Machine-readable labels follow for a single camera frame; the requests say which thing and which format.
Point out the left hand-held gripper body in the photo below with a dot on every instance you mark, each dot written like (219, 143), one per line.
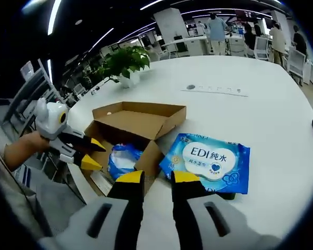
(50, 119)

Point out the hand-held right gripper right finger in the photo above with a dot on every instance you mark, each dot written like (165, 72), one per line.
(187, 208)

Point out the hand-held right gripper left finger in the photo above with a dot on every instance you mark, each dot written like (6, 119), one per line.
(127, 203)

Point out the blue plastic tissue packet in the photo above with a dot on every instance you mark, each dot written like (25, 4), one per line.
(122, 161)

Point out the blue wet wipes pack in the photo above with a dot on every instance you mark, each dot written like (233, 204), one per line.
(211, 161)

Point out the brown cardboard shoe box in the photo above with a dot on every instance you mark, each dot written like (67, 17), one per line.
(135, 122)

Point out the white ribbed box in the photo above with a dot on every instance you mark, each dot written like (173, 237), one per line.
(26, 69)

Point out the person's left hand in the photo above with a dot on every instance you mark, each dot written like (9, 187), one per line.
(35, 143)

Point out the grey metal shelving rack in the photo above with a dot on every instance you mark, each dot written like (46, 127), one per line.
(28, 88)

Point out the white office chair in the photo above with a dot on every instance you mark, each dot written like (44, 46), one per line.
(294, 62)
(79, 91)
(260, 47)

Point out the green potted plant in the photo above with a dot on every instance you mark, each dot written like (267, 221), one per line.
(127, 60)

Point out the straight ceiling light strip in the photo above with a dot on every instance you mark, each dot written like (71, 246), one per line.
(53, 18)

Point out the white table socket strip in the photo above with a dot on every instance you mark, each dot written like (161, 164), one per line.
(216, 91)

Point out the white office desk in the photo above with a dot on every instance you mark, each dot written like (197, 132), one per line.
(195, 47)

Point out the wall display screen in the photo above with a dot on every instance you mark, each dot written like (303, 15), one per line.
(246, 14)

